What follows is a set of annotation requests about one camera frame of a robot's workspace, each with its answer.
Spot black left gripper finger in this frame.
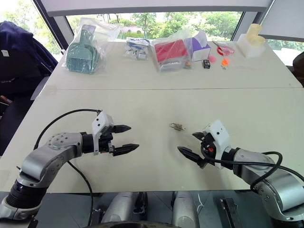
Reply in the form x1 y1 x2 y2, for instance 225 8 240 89
112 124 132 134
113 143 140 157

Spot dark blue jacket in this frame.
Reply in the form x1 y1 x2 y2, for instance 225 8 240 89
0 20 59 95

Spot bag of small blue-white packets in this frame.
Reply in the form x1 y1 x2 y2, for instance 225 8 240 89
123 37 151 61

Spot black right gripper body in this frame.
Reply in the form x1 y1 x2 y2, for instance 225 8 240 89
200 132 217 169

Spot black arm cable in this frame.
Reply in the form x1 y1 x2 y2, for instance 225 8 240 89
200 142 304 190
34 108 103 228

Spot silver rounded robot leg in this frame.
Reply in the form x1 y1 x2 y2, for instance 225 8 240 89
171 190 200 228
100 191 141 224

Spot teal dustpan in plastic bag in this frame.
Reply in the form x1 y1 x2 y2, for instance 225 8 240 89
61 18 121 75

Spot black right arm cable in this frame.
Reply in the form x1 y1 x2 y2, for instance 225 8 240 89
200 142 304 190

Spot red scissors in clear bag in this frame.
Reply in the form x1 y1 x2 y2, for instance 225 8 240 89
212 40 236 57

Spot dark brown rounded object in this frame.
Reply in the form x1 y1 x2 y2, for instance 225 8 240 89
292 51 304 87

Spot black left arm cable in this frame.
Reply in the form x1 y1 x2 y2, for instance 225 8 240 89
34 108 103 228

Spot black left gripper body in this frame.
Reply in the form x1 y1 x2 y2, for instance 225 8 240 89
97 125 120 155

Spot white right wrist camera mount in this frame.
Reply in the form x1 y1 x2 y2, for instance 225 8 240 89
201 119 231 170

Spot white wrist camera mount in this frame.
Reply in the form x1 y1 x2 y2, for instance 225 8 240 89
201 119 231 170
91 111 115 156

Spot black flat bar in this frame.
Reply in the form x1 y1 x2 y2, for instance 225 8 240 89
219 197 243 228

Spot black office chair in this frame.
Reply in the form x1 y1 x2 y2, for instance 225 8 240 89
0 71 49 156

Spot purple and white box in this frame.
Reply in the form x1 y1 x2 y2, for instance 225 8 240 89
187 30 212 63

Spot white foam block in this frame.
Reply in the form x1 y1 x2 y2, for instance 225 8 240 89
237 33 266 59

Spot yellowish translucent container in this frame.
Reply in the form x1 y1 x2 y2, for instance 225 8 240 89
246 23 266 44

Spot red box in plastic bag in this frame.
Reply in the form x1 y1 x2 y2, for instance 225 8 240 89
150 29 193 73

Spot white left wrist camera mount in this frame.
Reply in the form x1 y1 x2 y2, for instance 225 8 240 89
91 111 115 156

